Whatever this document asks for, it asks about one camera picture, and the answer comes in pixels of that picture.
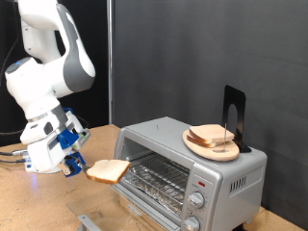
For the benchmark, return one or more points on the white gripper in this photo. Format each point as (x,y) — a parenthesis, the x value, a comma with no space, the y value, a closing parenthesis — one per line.
(41,154)

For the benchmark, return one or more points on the white bread slice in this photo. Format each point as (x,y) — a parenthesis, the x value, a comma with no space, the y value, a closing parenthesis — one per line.
(210,132)
(107,171)
(199,143)

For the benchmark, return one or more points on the silver oven knob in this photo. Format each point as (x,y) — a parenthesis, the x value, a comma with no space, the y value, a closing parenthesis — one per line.
(192,223)
(196,200)

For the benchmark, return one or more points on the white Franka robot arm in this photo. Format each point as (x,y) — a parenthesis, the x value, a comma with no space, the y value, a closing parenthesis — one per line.
(41,80)

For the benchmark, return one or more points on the red oven indicator light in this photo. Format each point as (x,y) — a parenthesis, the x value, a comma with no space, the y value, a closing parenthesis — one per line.
(201,184)

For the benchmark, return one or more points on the silver toaster oven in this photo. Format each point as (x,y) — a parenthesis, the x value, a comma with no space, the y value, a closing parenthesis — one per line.
(237,205)

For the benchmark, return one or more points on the aluminium foil tray liner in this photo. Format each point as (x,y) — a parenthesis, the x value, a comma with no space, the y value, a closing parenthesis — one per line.
(144,190)

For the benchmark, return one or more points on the vertical metal pole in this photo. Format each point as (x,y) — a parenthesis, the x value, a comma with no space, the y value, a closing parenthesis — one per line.
(110,48)

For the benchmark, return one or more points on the round wooden plate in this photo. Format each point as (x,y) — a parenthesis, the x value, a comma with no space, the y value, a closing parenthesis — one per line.
(218,154)

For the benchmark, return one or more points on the thin metal pin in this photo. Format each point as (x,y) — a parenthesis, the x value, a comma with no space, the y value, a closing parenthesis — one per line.
(225,139)

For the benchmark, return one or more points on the black metal bookend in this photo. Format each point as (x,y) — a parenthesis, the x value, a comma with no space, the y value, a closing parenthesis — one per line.
(231,96)

